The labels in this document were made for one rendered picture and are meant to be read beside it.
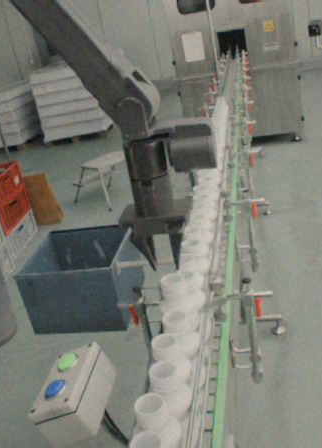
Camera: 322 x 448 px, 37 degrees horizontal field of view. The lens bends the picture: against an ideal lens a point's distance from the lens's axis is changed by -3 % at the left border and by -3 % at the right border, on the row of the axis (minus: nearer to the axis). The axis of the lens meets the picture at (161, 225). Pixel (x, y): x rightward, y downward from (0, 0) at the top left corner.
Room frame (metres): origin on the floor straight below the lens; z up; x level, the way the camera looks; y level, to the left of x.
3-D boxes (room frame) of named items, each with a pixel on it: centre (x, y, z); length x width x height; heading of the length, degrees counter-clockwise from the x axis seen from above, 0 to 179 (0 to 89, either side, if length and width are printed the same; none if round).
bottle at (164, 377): (0.49, 0.03, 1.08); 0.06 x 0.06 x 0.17
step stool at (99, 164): (4.56, 0.44, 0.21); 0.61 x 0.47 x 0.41; 40
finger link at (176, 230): (0.67, 0.00, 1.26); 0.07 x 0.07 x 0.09; 77
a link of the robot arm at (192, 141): (0.66, -0.04, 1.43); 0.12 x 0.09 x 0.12; 77
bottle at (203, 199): (1.07, -0.10, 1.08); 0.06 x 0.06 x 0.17
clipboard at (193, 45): (5.43, -0.72, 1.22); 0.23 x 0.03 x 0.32; 77
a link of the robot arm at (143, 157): (0.66, 0.00, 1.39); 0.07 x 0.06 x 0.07; 77
